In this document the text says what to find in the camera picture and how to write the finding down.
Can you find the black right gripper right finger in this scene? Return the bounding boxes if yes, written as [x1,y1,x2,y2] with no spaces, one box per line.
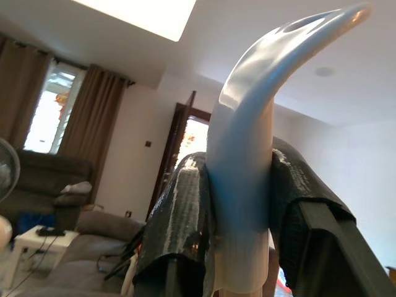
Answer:
[268,136,396,297]

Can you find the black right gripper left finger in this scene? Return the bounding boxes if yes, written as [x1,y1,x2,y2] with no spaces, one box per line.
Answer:
[132,150,219,297]

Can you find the beige long-handled dustpan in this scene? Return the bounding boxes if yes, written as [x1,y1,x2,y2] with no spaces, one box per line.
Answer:
[205,2,374,297]

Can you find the dark brown wooden door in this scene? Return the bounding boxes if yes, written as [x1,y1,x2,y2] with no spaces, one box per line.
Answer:
[145,90,198,219]

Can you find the grey fabric sofa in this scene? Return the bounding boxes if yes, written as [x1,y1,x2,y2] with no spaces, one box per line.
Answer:
[18,210,147,297]

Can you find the white cushion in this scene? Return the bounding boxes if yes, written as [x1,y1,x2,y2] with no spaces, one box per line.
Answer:
[59,181,93,196]

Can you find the brown curtain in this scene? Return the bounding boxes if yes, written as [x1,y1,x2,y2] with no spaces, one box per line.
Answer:
[58,63,132,200]
[0,33,53,150]

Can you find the dark brown recliner sofa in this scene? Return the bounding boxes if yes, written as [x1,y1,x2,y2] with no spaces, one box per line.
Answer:
[0,148,94,231]

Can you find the white side table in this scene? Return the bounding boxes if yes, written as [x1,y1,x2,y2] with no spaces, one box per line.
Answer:
[2,225,80,281]

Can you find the blue bag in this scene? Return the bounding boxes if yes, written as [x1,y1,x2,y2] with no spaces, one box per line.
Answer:
[16,212,57,236]

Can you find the bright window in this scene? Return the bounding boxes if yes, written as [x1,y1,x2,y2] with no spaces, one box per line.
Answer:
[23,58,87,155]

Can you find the standing fan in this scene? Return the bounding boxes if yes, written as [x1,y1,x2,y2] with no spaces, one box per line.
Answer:
[0,137,22,205]

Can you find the black box on cable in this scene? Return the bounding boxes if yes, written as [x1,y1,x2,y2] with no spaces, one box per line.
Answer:
[35,227,66,238]

